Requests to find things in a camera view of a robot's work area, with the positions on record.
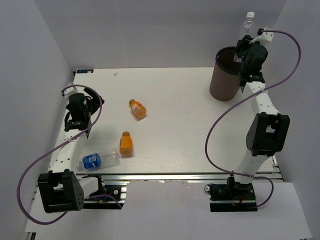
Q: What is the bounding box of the clear plastic bottle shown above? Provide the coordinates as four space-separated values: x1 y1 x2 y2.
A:
240 12 256 37

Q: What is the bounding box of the clear bottle blue label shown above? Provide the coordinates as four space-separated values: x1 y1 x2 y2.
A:
77 148 120 171

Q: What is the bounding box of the orange juice bottle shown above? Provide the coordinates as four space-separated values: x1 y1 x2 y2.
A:
119 131 133 157
128 99 147 120

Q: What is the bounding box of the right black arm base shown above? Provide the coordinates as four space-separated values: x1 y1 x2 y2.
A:
204 176 258 213

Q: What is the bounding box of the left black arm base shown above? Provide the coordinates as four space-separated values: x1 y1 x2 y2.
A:
83 175 127 210

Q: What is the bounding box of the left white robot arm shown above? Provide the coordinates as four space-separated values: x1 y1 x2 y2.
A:
37 88 106 213

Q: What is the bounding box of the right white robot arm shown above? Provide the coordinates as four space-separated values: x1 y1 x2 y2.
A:
225 32 290 200

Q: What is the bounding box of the brown cylindrical bin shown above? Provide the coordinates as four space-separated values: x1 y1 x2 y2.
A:
209 46 241 102

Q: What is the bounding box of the blue table corner sticker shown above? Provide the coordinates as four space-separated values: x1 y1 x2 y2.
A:
76 69 94 74

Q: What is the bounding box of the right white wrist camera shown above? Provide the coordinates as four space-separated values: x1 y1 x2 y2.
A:
249 27 274 47

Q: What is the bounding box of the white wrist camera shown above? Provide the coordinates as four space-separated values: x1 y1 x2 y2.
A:
249 27 274 47
61 87 74 99

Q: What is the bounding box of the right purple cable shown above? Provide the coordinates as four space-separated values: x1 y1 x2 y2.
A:
204 29 302 209

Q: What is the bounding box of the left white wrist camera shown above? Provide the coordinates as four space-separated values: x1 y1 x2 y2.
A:
61 87 74 99

